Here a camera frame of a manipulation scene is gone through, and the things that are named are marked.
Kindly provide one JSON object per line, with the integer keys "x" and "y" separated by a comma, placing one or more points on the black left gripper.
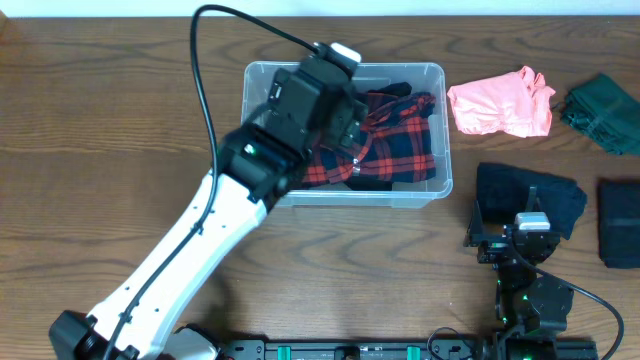
{"x": 346, "y": 127}

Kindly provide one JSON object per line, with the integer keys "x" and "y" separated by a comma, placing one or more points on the dark green folded garment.
{"x": 605, "y": 113}

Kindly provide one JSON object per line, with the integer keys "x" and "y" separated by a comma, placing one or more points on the dark navy folded garment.
{"x": 618, "y": 224}

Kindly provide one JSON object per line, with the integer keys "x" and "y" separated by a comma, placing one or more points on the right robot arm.
{"x": 532, "y": 307}

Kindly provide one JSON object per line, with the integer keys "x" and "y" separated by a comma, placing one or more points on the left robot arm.
{"x": 234, "y": 198}

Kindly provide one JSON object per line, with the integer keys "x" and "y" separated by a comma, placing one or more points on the black fuzzy sweater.
{"x": 376, "y": 99}

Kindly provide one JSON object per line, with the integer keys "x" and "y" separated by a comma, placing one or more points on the black garment with tape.
{"x": 503, "y": 191}

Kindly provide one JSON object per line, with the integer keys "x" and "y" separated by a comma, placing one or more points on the clear plastic storage bin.
{"x": 423, "y": 77}

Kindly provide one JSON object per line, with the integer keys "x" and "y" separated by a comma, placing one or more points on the black mounting rail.
{"x": 400, "y": 350}

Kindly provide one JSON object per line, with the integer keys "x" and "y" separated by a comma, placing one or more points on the pink shirt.
{"x": 516, "y": 103}

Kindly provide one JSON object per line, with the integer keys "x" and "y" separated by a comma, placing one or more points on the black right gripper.
{"x": 475, "y": 235}

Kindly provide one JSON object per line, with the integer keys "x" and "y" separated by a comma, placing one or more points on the red navy plaid shirt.
{"x": 394, "y": 145}

